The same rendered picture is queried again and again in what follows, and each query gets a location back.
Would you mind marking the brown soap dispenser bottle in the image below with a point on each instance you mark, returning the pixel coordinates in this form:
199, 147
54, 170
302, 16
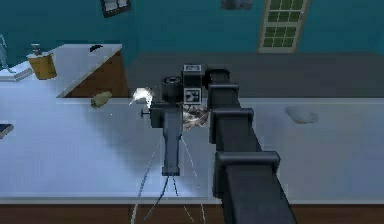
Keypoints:
42, 66

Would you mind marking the grey brown crumpled lump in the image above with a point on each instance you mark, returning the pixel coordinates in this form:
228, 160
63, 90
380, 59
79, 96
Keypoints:
195, 116

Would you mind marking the pale curved tap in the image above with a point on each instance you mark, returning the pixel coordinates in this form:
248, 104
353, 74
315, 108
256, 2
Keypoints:
3, 50

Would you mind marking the small black curved object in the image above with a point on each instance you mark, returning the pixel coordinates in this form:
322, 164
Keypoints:
95, 47

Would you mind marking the white topped brown cupboard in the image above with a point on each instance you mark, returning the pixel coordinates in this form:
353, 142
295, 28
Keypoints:
100, 80

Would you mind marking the cream framed window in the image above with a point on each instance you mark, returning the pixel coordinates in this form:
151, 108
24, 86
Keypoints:
283, 26

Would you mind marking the white sink basin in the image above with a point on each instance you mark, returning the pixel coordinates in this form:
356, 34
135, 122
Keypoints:
15, 73

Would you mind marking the dark flat object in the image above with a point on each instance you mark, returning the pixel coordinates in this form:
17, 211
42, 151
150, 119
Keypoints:
5, 129

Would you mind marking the dark framed wall picture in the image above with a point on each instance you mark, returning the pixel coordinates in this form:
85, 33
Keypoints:
115, 6

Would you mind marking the shiny white lump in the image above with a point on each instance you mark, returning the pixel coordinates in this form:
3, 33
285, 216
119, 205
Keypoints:
141, 95

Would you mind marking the grey framed wall picture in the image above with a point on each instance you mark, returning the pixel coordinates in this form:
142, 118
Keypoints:
236, 4

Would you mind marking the white worktop with brown front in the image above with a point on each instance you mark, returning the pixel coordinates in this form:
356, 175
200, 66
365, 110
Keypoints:
66, 215

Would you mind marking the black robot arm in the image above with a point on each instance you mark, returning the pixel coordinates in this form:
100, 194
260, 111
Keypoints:
246, 186

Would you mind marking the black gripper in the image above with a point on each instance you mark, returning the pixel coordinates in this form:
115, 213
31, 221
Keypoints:
171, 133

